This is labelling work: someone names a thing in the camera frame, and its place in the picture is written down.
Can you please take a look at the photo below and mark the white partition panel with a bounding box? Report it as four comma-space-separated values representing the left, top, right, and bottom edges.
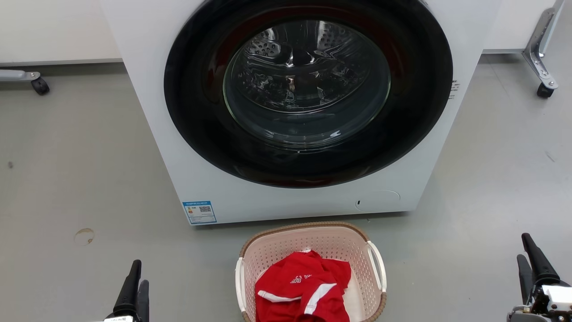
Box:
482, 0, 558, 55
0, 0, 122, 67

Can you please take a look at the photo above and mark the white front-load washing machine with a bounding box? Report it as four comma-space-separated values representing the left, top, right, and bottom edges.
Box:
99, 0, 502, 226

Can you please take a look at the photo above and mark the black round washer door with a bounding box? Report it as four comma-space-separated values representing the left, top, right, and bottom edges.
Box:
164, 0, 454, 189

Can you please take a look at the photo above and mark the round white filter cover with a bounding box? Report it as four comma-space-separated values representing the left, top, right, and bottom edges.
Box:
355, 191, 401, 213

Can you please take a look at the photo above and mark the red garment with white stripes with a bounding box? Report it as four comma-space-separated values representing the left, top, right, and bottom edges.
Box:
255, 250, 352, 322

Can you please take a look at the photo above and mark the grey metal partition leg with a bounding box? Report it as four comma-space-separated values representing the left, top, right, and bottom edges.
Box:
0, 69, 42, 84
522, 0, 565, 90

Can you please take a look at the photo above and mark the blue energy label sticker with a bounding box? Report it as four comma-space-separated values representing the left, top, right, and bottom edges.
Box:
182, 201, 218, 225

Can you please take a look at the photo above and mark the pink perforated laundry basket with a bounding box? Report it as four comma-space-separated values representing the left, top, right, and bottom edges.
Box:
235, 222, 387, 322

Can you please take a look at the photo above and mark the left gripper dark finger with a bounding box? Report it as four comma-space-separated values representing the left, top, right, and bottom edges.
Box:
136, 280, 150, 322
113, 259, 142, 317

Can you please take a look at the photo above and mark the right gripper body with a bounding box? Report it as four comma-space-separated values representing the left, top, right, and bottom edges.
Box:
507, 282, 572, 322

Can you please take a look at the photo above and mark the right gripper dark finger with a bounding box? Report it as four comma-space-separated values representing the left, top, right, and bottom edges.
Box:
521, 233, 562, 287
517, 254, 535, 305

